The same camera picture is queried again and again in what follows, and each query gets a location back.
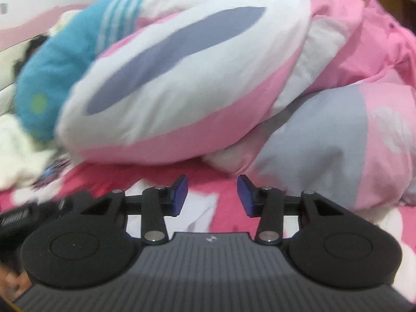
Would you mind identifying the pink teal patterned quilt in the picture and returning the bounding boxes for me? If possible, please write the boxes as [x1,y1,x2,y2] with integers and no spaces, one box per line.
[15,0,416,210]

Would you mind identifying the pink bed headboard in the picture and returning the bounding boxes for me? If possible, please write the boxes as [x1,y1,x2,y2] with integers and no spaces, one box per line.
[0,5,85,88]

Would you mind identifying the pink floral blanket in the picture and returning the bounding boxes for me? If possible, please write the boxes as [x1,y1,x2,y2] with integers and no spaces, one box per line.
[0,156,416,303]

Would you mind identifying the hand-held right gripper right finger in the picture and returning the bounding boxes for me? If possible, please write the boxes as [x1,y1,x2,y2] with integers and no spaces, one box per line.
[237,174,345,245]

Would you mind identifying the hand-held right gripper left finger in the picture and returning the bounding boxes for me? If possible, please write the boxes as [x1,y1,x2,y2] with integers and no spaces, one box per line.
[81,174,188,245]

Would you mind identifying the cream fleece garment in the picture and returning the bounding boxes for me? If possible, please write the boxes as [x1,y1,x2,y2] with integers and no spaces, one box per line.
[0,114,69,189]

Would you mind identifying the person's left hand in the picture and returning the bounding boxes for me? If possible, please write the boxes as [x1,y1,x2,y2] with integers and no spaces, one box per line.
[0,263,31,303]

